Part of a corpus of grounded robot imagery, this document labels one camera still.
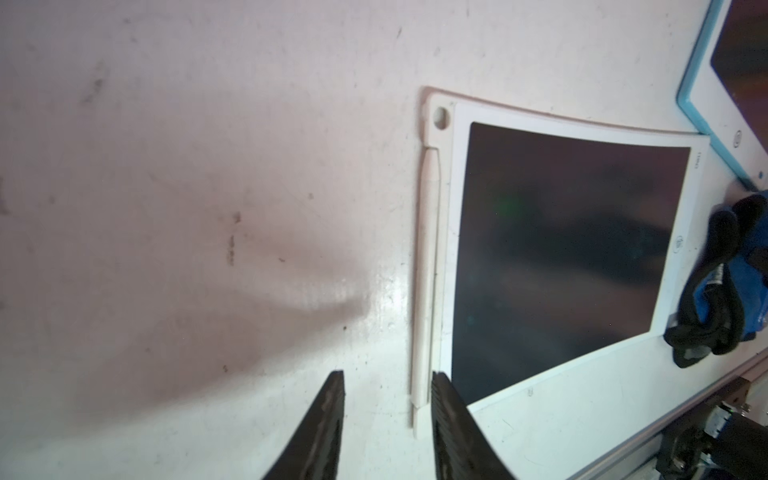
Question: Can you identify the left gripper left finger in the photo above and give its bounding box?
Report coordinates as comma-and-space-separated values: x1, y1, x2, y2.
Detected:
263, 370, 345, 480

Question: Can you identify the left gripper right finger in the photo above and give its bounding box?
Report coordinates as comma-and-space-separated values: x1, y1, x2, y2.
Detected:
431, 372, 515, 480

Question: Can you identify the blue microfibre cloth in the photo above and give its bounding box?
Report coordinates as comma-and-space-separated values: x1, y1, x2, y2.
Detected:
663, 191, 767, 369

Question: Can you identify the white tablet stylus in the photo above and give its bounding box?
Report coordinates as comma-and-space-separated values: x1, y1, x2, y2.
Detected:
411, 148, 441, 410

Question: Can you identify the blue-edged white drawing tablet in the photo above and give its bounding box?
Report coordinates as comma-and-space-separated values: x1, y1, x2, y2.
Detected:
677, 1, 767, 191

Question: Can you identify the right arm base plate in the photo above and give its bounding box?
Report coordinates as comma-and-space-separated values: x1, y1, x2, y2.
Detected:
655, 377, 767, 479

